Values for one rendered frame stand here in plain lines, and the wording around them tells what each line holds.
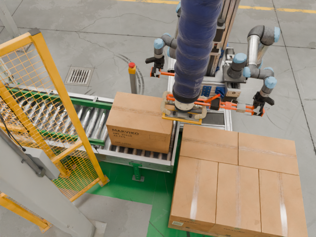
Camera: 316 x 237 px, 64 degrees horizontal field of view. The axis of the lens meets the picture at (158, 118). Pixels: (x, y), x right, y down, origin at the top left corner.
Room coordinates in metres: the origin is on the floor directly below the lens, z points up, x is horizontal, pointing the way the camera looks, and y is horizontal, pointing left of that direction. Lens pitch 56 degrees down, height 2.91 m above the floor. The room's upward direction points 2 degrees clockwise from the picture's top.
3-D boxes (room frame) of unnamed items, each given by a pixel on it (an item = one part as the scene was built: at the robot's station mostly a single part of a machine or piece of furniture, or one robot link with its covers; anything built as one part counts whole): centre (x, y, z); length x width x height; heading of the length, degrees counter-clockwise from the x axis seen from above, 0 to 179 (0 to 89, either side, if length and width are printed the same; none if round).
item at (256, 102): (1.24, -0.79, 1.38); 0.09 x 0.08 x 0.12; 80
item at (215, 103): (1.29, -0.47, 1.24); 0.10 x 0.08 x 0.06; 171
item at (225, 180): (0.95, -0.81, 0.34); 1.20 x 1.00 x 0.40; 81
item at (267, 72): (1.34, -0.80, 1.53); 0.11 x 0.11 x 0.08; 80
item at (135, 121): (1.39, 0.15, 0.75); 0.60 x 0.40 x 0.40; 82
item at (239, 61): (1.83, -0.77, 1.20); 0.13 x 0.12 x 0.14; 80
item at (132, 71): (1.93, 0.29, 0.50); 0.07 x 0.07 x 1.00; 81
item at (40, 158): (0.56, 0.67, 1.62); 0.20 x 0.05 x 0.30; 81
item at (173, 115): (1.23, -0.21, 1.13); 0.34 x 0.10 x 0.05; 81
